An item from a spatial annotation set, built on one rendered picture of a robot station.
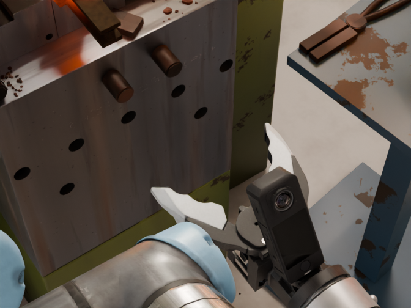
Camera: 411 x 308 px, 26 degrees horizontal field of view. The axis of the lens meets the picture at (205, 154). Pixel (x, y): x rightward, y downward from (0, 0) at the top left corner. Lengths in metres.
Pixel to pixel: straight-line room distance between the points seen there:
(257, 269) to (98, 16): 0.37
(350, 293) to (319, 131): 1.39
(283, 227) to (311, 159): 1.33
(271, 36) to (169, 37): 0.57
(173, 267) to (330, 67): 0.77
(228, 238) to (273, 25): 0.89
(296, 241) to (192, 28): 0.45
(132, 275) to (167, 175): 0.84
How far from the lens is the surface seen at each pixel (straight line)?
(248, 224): 0.90
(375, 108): 1.31
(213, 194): 1.61
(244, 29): 1.68
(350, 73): 1.35
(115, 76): 1.18
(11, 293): 0.58
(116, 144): 1.32
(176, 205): 0.92
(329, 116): 2.26
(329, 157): 2.19
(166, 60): 1.19
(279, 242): 0.86
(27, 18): 1.14
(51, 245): 1.43
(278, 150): 0.96
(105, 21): 1.07
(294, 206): 0.84
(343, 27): 1.39
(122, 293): 0.63
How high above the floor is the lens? 1.79
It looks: 55 degrees down
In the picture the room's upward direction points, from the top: straight up
